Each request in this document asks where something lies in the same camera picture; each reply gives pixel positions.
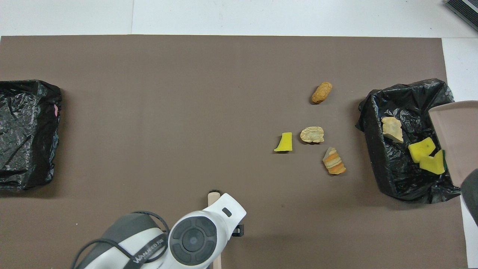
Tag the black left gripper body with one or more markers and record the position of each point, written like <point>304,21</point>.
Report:
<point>239,231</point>

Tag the beige hand brush black bristles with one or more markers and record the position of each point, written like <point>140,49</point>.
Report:
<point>213,197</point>

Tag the small yellow sponge wedge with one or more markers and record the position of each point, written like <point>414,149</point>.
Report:
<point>285,142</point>

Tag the orange striped foam scrap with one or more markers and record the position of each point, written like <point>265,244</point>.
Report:
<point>333,161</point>

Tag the pale foam scrap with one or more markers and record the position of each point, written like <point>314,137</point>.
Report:
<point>312,134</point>
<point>392,129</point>

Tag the brown potato shaped scrap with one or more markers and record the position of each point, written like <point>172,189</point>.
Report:
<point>321,93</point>

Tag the yellow green sponge piece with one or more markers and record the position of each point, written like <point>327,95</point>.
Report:
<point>432,165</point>
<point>421,149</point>

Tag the beige plastic dustpan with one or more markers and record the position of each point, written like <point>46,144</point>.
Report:
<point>459,142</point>

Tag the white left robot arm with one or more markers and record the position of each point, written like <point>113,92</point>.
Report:
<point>194,239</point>

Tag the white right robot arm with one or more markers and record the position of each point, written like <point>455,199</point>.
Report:
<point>472,198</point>

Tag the black bag lined bin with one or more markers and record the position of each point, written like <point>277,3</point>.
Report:
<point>377,112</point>

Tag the black bag bin pink mark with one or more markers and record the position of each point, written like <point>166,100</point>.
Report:
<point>26,142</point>

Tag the large brown table mat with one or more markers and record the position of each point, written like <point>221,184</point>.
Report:
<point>149,112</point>

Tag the dark ribbed device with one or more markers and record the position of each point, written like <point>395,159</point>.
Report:
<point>466,9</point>

